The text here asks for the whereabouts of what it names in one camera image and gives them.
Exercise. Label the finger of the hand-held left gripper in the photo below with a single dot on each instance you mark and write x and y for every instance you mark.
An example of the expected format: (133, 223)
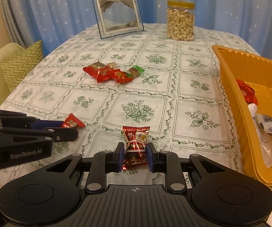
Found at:
(65, 135)
(48, 124)

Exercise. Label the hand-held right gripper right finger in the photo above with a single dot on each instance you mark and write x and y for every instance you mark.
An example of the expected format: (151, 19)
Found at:
(150, 157)

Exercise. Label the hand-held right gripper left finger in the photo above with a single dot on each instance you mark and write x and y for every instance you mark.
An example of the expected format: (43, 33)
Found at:
(119, 156)

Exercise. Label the red triangular candy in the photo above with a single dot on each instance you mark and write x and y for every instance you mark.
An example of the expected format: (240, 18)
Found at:
(73, 122)

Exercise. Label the red brown candy wrapper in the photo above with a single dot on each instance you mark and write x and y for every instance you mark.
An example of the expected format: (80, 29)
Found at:
(136, 144)

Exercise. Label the red packet with brown print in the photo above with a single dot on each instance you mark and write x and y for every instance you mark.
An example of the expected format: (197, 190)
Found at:
(95, 72)

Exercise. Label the red gold candy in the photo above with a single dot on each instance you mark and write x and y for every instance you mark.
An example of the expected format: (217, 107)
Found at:
(119, 75)

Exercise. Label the beige candy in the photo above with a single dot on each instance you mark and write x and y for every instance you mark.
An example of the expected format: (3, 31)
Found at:
(112, 65)

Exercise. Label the green candy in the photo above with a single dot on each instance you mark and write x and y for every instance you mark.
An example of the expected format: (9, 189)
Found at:
(136, 71)

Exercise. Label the white snack packet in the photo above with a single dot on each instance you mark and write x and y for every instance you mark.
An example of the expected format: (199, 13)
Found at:
(266, 146)

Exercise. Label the red rectangular snack packet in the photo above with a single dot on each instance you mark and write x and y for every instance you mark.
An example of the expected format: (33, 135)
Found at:
(246, 91)

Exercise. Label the orange plastic tray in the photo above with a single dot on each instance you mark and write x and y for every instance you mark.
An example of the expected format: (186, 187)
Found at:
(235, 75)

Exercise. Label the green chevron cushion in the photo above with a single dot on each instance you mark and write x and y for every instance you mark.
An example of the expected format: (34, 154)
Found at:
(22, 66)

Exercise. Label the floral tablecloth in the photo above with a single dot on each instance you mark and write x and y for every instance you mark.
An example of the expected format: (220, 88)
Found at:
(150, 87)

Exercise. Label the cashew jar with gold lid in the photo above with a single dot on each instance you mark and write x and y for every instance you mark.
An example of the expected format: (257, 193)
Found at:
(180, 23)

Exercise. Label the blue star-print curtain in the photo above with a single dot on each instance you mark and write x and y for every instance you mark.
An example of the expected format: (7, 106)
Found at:
(221, 4)

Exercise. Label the sand art picture frame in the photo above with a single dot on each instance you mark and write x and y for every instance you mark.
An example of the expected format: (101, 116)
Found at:
(117, 9)

